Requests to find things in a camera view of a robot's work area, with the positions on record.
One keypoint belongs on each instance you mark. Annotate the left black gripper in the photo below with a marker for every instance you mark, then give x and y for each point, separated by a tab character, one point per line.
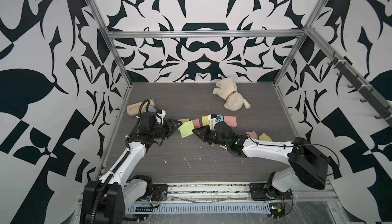
170	127

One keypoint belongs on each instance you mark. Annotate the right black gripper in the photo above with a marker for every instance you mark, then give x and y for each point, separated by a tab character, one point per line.
202	134

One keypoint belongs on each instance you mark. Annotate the yellow memo pad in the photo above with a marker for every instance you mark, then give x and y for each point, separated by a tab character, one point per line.
205	121

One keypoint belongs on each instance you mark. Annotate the green memo pad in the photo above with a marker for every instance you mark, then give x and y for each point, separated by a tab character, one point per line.
186	129

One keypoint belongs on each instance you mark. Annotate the blue memo pad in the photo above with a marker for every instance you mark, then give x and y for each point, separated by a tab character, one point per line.
220	118

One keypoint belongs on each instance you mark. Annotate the pink memo pad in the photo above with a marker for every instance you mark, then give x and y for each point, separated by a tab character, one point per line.
230	121

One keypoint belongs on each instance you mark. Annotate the torn pink memo page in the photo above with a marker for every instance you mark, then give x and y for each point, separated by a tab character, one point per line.
253	135

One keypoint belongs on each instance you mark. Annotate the torn yellow memo page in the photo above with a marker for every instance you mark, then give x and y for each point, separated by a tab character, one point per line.
264	137

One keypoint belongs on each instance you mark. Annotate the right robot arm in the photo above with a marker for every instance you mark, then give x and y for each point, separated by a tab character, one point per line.
307	164

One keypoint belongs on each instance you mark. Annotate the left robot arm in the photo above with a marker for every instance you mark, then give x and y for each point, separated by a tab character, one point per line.
105	200

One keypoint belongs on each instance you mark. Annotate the white plush dog toy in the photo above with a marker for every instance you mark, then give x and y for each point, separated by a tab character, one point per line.
228	91

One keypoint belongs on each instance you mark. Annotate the small circuit board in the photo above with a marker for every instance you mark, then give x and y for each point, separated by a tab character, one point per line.
277	211

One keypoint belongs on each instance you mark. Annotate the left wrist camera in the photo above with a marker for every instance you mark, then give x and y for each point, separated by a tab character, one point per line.
160	115

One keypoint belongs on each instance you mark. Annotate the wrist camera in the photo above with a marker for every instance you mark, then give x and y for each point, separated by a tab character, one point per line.
213	120
160	115

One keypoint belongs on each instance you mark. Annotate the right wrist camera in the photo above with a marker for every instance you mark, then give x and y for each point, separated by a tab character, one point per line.
213	120

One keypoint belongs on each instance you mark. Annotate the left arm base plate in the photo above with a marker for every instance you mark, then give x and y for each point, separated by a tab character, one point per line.
155	193

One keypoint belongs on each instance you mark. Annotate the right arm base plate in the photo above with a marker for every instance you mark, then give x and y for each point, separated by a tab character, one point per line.
264	192

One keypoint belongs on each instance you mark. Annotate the black wall hook rack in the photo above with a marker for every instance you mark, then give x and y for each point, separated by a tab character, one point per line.
359	84

